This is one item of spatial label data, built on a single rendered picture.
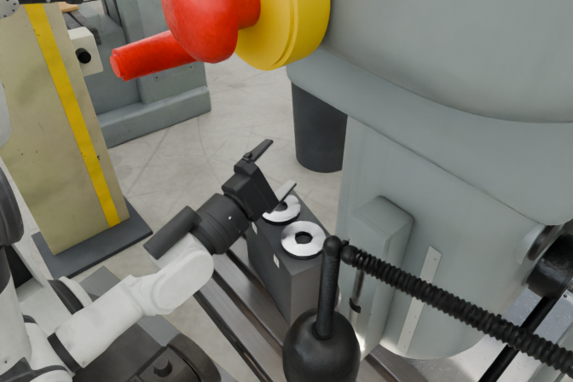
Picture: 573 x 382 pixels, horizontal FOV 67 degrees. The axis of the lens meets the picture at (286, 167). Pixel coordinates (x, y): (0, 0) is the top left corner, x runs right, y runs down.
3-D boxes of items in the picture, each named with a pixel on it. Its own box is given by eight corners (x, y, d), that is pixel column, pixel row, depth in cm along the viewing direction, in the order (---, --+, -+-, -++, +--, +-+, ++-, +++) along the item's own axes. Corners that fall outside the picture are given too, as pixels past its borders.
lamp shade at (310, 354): (268, 373, 41) (265, 339, 37) (308, 315, 45) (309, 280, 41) (335, 419, 38) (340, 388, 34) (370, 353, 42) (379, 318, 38)
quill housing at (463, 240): (436, 413, 47) (552, 203, 27) (309, 289, 59) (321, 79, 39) (523, 310, 57) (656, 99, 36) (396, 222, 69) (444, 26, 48)
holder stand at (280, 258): (290, 330, 92) (291, 272, 79) (246, 257, 107) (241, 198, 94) (338, 305, 96) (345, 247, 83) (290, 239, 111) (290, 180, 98)
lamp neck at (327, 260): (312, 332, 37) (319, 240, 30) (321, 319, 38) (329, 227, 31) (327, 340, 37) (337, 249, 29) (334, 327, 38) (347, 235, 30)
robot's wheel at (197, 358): (170, 365, 143) (159, 333, 130) (182, 353, 146) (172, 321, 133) (213, 405, 134) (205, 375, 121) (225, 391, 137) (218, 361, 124)
